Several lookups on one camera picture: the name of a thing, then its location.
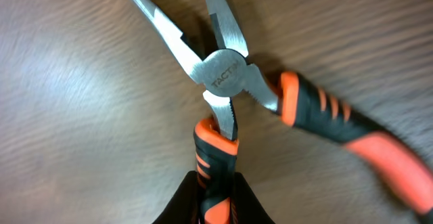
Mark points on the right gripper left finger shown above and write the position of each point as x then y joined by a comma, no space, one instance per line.
183,206

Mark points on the orange black needle-nose pliers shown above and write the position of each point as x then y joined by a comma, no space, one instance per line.
225,73

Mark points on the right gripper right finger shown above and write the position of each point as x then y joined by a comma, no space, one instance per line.
247,206

